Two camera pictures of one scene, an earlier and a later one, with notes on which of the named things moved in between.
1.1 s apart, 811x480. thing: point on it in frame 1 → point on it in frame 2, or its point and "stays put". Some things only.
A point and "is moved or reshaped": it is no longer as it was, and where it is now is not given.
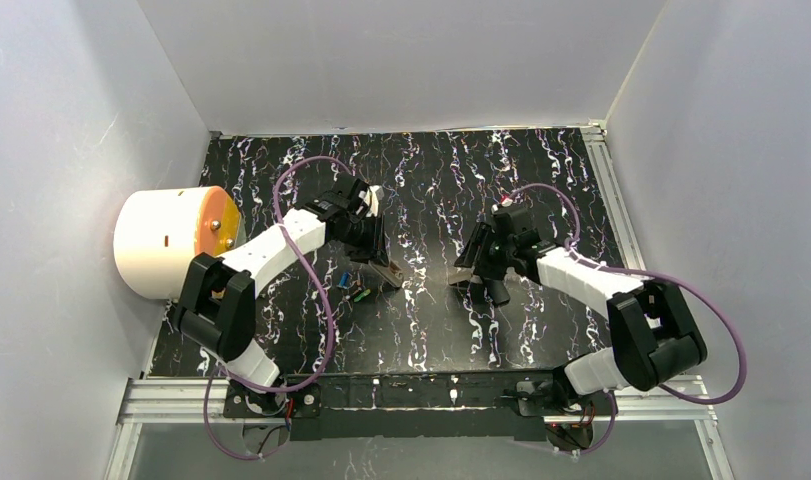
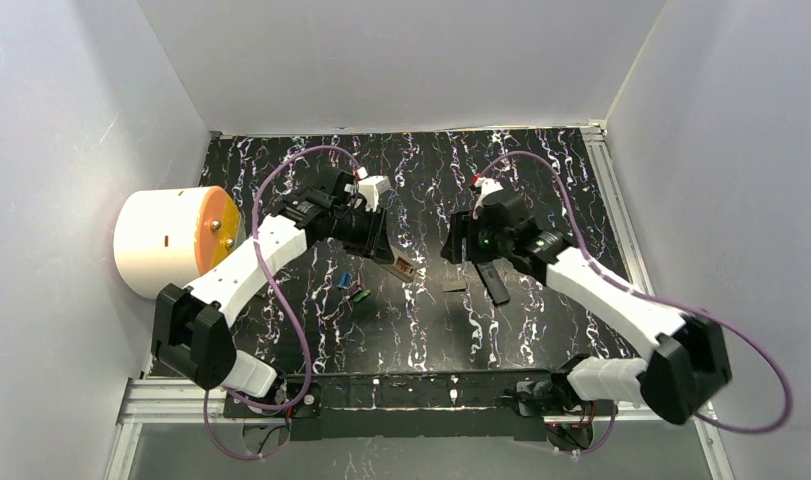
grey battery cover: x=463 y=275 is moved or reshaped
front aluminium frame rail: x=196 y=401 stays put
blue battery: x=344 y=281 stays put
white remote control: x=392 y=273 → x=401 y=265
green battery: x=362 y=295 stays put
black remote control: x=497 y=291 stays put
